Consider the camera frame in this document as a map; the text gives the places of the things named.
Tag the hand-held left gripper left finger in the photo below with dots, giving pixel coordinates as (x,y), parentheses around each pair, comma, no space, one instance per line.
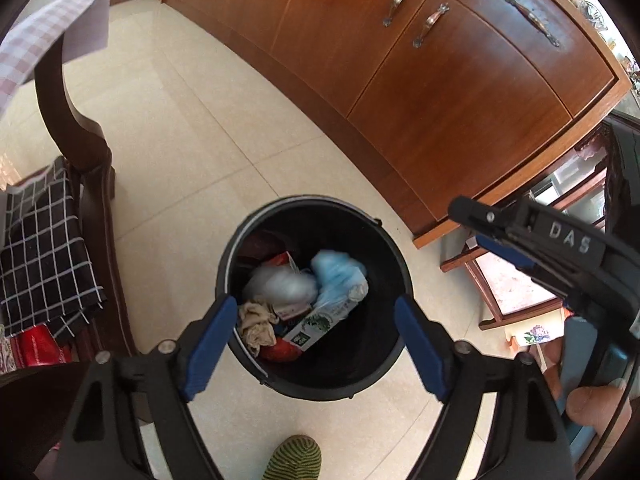
(210,350)

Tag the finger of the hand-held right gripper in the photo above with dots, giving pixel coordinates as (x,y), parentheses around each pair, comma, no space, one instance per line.
(480,212)
(505,250)

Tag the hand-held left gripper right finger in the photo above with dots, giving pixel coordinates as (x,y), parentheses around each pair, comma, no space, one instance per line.
(422,350)

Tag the beige paper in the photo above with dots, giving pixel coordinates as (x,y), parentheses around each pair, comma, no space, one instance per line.
(255,325)

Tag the green white carton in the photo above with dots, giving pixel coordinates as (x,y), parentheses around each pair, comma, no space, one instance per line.
(310,330)

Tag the black trash bin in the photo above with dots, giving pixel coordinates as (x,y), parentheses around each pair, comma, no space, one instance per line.
(360,260)

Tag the light blue plastic bag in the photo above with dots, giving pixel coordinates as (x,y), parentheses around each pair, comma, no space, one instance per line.
(335,270)

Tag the floral white container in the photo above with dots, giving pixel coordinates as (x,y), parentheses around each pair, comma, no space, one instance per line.
(532,335)

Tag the striped green slipper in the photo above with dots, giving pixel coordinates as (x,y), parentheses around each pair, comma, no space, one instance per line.
(292,460)

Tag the brown wooden sideboard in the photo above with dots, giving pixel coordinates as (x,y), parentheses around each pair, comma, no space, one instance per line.
(425,85)

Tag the red gift bag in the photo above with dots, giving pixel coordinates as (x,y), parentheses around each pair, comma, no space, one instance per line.
(35,347)

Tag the black checked cloth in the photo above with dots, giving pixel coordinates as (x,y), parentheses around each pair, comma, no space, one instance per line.
(45,260)

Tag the glass vase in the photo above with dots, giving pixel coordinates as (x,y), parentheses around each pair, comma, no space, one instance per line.
(592,10)

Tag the dark wooden table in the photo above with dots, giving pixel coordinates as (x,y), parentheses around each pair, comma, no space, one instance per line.
(75,125)

